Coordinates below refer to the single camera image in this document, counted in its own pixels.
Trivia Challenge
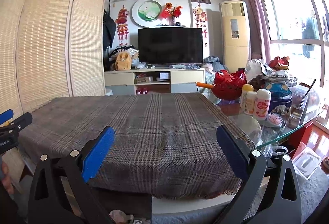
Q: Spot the black trash bin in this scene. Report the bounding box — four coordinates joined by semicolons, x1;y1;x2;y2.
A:
61;177;152;223

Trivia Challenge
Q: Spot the person left hand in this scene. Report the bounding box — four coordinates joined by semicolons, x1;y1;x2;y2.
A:
1;161;14;195

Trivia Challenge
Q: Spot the pink hair brush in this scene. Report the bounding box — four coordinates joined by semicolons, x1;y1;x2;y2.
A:
265;113;283;128

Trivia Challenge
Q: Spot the white pink lotion bottle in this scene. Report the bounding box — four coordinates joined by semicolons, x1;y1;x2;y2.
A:
253;89;272;120

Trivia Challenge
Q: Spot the yellow cap lotion bottle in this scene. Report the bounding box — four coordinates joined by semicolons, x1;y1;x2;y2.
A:
240;84;254;109

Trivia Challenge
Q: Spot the grey plaid blanket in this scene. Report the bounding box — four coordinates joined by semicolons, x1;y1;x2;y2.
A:
18;93;255;199

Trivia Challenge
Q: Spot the white plastic storage box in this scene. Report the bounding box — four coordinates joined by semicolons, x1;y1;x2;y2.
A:
292;147;322;180

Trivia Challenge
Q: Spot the white tv cabinet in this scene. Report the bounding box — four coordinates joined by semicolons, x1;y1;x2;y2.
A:
104;68;206;95

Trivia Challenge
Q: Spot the blue round tin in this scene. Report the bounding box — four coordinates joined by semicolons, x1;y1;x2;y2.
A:
264;83;292;115

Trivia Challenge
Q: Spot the woven folding screen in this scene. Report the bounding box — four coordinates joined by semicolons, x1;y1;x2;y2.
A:
1;0;105;117

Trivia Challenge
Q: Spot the pink curtain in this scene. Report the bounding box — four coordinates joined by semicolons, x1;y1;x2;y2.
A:
247;0;270;62

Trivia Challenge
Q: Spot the black flat television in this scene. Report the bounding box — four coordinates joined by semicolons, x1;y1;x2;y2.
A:
138;27;203;65

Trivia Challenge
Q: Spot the beige standing air conditioner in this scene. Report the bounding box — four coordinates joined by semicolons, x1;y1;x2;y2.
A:
220;0;251;73

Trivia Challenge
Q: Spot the round lotus wall plate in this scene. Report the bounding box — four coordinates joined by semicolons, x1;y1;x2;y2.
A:
131;0;162;28

